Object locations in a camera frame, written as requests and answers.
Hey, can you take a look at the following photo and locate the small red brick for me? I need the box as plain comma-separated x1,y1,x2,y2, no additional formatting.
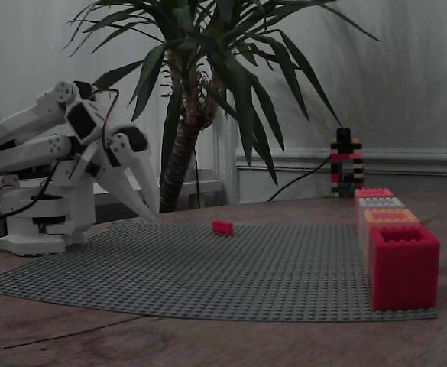
212,219,235,237

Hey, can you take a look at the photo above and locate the grey studded baseplate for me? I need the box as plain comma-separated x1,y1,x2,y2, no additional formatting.
0,220,440,323

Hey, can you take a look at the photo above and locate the orange brick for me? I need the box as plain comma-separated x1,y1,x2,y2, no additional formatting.
362,208,421,277

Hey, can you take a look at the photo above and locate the white brick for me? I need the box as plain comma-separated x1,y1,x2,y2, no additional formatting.
356,196,406,253

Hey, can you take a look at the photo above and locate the green palm house plant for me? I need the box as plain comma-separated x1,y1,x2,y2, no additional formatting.
64,0,381,213

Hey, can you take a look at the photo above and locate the white low shelf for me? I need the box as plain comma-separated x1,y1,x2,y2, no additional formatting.
180,167,225,209

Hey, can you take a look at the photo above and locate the large pink brick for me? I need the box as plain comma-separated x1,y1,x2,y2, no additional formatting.
353,187,395,235

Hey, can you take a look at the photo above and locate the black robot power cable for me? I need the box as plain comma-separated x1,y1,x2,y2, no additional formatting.
0,158,63,230

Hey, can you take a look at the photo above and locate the black webcam cable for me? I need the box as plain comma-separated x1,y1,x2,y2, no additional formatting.
266,153,334,203

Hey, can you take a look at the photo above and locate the multicolour Lego camera tower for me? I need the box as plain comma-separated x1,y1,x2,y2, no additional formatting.
329,128,363,200

